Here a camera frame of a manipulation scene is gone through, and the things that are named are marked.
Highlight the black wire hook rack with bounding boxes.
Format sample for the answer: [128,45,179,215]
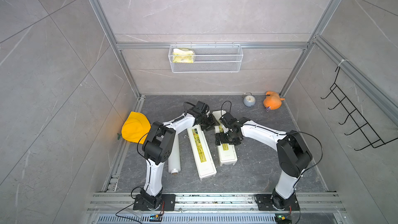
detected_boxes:
[321,66,398,151]

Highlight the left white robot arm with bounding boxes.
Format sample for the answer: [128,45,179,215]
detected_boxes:
[140,101,216,208]

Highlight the closed white wrap dispenser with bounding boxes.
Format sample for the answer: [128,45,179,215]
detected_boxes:
[187,125,217,181]

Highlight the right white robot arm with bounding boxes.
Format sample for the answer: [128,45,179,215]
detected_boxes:
[198,112,313,211]

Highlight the yellow wipes packet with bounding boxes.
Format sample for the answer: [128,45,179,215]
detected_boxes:
[172,48,195,63]

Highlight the white plastic wrap roll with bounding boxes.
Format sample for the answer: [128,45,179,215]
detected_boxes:
[168,134,181,175]

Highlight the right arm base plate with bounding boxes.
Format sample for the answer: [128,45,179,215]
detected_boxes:
[255,193,301,211]

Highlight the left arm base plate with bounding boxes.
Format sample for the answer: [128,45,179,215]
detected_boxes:
[133,194,176,211]

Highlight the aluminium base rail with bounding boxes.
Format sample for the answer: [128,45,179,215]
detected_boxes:
[84,192,351,224]

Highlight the orange plush toy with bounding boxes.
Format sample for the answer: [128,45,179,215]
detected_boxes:
[263,91,285,112]

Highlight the wire mesh wall basket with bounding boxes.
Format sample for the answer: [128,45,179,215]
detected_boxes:
[168,44,244,73]

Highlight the white dispenser lid with label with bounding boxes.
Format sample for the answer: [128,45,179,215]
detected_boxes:
[212,110,238,166]

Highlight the yellow bucket hat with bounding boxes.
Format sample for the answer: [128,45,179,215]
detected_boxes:
[121,112,151,144]

